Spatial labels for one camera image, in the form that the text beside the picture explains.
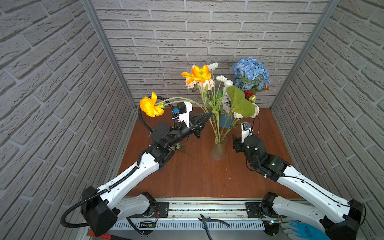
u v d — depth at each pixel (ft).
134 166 1.50
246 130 1.98
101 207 1.23
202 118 1.74
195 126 1.64
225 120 3.47
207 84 2.07
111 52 2.83
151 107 1.21
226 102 2.76
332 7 2.27
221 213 2.45
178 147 3.05
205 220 2.29
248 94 2.62
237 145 2.11
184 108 1.56
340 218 1.29
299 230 2.22
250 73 1.93
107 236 2.15
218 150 2.78
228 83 2.19
